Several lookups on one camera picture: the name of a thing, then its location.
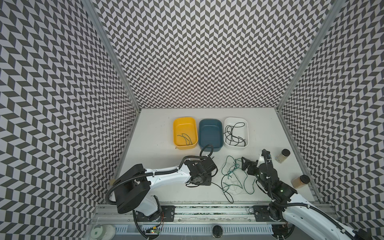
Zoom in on cable bundle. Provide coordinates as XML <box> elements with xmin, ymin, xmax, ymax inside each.
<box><xmin>211</xmin><ymin>155</ymin><xmax>257</xmax><ymax>204</ymax></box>

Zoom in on green cable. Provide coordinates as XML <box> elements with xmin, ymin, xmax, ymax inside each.
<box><xmin>176</xmin><ymin>132</ymin><xmax>194</xmax><ymax>147</ymax></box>

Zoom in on black cable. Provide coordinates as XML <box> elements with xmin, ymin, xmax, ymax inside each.
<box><xmin>223</xmin><ymin>122</ymin><xmax>248</xmax><ymax>148</ymax></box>

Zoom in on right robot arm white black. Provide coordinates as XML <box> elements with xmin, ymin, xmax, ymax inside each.
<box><xmin>241</xmin><ymin>149</ymin><xmax>373</xmax><ymax>240</ymax></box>

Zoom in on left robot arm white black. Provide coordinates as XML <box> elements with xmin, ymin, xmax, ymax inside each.
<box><xmin>105</xmin><ymin>144</ymin><xmax>218</xmax><ymax>222</ymax></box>

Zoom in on spice jar black lid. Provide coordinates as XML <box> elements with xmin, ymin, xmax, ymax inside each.
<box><xmin>291</xmin><ymin>175</ymin><xmax>311</xmax><ymax>189</ymax></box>
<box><xmin>275</xmin><ymin>149</ymin><xmax>291</xmax><ymax>163</ymax></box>

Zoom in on yellow plastic bin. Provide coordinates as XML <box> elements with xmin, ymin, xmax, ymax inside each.
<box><xmin>173</xmin><ymin>117</ymin><xmax>199</xmax><ymax>150</ymax></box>

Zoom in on white plastic bin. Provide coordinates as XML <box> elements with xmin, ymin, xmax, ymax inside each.
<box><xmin>223</xmin><ymin>117</ymin><xmax>250</xmax><ymax>150</ymax></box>

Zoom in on dark teal plastic bin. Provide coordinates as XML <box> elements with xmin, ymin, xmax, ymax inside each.
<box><xmin>198</xmin><ymin>119</ymin><xmax>224</xmax><ymax>152</ymax></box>

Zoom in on white tape roll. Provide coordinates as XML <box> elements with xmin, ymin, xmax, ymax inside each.
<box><xmin>90</xmin><ymin>225</ymin><xmax>116</xmax><ymax>240</ymax></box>

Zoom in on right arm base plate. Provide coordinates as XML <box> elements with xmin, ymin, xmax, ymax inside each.
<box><xmin>252</xmin><ymin>205</ymin><xmax>274</xmax><ymax>223</ymax></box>

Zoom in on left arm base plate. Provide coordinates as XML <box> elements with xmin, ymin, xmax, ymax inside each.
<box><xmin>134</xmin><ymin>206</ymin><xmax>176</xmax><ymax>222</ymax></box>

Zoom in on right corner aluminium post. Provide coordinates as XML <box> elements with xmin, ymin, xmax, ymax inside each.
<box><xmin>276</xmin><ymin>0</ymin><xmax>346</xmax><ymax>112</ymax></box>

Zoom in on corner aluminium post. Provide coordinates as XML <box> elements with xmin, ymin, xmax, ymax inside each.
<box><xmin>276</xmin><ymin>0</ymin><xmax>346</xmax><ymax>112</ymax></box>
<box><xmin>82</xmin><ymin>0</ymin><xmax>141</xmax><ymax>112</ymax></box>

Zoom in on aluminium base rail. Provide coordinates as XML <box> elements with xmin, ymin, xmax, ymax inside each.
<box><xmin>89</xmin><ymin>201</ymin><xmax>337</xmax><ymax>226</ymax></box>

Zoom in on left corner aluminium post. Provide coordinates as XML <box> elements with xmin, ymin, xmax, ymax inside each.
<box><xmin>82</xmin><ymin>0</ymin><xmax>141</xmax><ymax>112</ymax></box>

